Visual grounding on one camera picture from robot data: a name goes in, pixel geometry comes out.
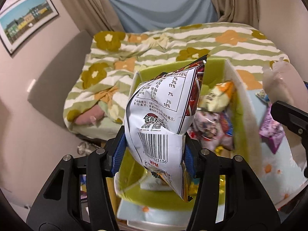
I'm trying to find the yellow-green cardboard box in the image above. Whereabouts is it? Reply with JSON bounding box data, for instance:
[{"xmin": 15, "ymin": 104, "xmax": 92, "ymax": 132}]
[{"xmin": 113, "ymin": 58, "xmax": 262, "ymax": 210}]

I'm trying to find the small blue snack packet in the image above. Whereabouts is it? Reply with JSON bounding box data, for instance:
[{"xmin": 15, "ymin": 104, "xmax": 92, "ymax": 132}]
[{"xmin": 255, "ymin": 89, "xmax": 272, "ymax": 104}]

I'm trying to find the white and dark chips bag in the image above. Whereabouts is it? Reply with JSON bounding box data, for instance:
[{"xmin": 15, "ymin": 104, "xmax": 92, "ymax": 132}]
[{"xmin": 123, "ymin": 54, "xmax": 208, "ymax": 203}]

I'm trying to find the blue and red snack packet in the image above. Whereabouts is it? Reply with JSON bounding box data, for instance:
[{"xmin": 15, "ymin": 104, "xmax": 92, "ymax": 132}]
[{"xmin": 220, "ymin": 112, "xmax": 235, "ymax": 137}]

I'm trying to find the framed houses picture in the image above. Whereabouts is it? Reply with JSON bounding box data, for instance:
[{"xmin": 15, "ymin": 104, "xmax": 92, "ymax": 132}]
[{"xmin": 0, "ymin": 0, "xmax": 60, "ymax": 57}]

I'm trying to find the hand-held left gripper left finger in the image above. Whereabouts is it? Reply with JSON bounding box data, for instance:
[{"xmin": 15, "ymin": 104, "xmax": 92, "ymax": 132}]
[{"xmin": 26, "ymin": 127, "xmax": 127, "ymax": 231}]

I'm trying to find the striped floral blanket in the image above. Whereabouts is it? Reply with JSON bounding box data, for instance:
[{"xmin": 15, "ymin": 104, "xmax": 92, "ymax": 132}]
[{"xmin": 63, "ymin": 23, "xmax": 291, "ymax": 135}]

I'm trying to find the pink pillow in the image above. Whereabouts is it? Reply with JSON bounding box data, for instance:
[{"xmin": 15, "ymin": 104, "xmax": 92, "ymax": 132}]
[{"xmin": 74, "ymin": 104, "xmax": 107, "ymax": 126}]

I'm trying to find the grey upholstered headboard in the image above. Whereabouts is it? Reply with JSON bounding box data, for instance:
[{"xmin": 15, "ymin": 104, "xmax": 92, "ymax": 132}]
[{"xmin": 27, "ymin": 30, "xmax": 94, "ymax": 116}]

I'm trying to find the beige curtain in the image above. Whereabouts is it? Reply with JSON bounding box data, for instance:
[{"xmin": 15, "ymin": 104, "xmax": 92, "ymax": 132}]
[
  {"xmin": 205, "ymin": 0, "xmax": 260, "ymax": 28},
  {"xmin": 49, "ymin": 0, "xmax": 125, "ymax": 33}
]

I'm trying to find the yellow and orange snack packet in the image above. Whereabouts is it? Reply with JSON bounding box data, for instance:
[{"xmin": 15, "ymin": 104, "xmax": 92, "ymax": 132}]
[{"xmin": 198, "ymin": 81, "xmax": 235, "ymax": 113}]

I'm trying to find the light blue cloth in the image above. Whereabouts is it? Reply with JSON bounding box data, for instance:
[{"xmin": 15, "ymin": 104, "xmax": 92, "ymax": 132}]
[{"xmin": 105, "ymin": 0, "xmax": 219, "ymax": 33}]

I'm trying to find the pale pink snack packet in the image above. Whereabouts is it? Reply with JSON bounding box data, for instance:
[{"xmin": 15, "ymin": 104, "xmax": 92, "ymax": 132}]
[{"xmin": 192, "ymin": 111, "xmax": 235, "ymax": 151}]

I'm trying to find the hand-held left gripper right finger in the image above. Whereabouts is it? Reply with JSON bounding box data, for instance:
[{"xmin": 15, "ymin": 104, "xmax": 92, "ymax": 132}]
[{"xmin": 183, "ymin": 140, "xmax": 281, "ymax": 231}]

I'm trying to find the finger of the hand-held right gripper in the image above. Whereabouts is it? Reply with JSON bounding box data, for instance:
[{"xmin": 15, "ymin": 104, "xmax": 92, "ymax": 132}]
[{"xmin": 270, "ymin": 100, "xmax": 308, "ymax": 138}]

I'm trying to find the purple snack packet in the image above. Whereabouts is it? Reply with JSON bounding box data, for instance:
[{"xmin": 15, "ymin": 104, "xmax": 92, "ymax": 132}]
[{"xmin": 259, "ymin": 105, "xmax": 285, "ymax": 154}]

